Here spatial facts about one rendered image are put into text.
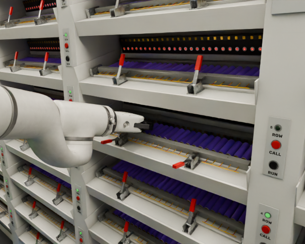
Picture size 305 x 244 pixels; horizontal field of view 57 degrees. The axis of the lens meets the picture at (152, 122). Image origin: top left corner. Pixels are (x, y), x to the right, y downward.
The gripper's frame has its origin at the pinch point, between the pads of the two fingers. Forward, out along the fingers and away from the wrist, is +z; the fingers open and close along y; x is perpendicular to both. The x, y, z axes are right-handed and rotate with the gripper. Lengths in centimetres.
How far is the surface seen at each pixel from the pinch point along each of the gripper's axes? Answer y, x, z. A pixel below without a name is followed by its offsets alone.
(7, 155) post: 93, 34, 0
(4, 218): 117, 82, 14
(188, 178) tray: -21.5, 10.8, -4.0
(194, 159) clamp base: -22.5, 5.3, -4.1
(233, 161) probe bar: -31.4, 3.8, -1.5
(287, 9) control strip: -41, -27, -14
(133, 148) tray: -1.1, 7.7, -4.0
